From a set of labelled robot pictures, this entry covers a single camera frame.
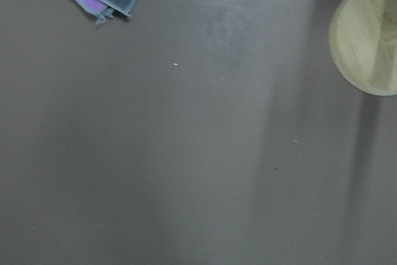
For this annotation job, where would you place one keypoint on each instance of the wooden mug tree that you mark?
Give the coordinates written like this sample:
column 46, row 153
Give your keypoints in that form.
column 362, row 42

